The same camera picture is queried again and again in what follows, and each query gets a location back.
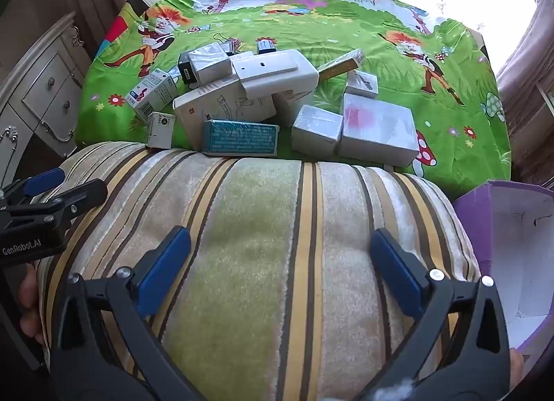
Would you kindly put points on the teal blue box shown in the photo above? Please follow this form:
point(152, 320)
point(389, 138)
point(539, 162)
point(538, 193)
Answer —
point(240, 138)

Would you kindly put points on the person's left hand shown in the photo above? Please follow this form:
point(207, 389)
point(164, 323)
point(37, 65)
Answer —
point(28, 292)

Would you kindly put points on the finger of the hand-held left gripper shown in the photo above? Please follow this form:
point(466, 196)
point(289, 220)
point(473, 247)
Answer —
point(78, 197)
point(43, 179)

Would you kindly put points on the green cartoon printed cloth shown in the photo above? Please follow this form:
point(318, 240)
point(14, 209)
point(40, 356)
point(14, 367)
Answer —
point(303, 24)

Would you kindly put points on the white box fine print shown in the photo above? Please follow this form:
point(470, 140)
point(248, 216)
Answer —
point(212, 65)

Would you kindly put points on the white carved dresser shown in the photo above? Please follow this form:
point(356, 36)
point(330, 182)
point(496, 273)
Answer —
point(43, 93)

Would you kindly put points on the blue white medicine box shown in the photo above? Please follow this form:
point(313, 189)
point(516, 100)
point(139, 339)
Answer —
point(149, 96)

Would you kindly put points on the white wrapped box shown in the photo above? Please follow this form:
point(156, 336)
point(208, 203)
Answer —
point(316, 128)

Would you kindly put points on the yellow edged box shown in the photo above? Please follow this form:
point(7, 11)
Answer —
point(339, 64)

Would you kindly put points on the small blue white box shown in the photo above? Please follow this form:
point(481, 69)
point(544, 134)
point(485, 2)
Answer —
point(266, 47)

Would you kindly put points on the large white box pink print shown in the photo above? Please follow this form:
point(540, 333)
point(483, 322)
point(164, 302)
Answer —
point(381, 130)

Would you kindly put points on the long white plastic device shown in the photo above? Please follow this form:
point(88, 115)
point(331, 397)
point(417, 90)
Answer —
point(277, 70)

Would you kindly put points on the purple cardboard box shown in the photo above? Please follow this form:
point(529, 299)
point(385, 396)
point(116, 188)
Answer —
point(471, 219)

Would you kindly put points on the white flat box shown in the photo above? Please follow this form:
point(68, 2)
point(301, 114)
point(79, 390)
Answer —
point(215, 48)

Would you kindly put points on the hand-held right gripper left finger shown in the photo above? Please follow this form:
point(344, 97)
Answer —
point(164, 271)

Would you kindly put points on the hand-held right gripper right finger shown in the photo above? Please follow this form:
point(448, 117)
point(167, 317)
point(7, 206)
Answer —
point(398, 271)

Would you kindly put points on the striped plush cushion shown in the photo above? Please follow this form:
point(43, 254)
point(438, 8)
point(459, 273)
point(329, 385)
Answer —
point(259, 232)

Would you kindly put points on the small white box grey picture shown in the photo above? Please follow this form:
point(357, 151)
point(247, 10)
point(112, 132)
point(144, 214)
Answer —
point(361, 83)

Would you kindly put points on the black box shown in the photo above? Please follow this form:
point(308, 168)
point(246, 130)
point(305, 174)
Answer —
point(187, 70)

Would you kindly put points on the small white square box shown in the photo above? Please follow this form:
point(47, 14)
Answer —
point(161, 130)

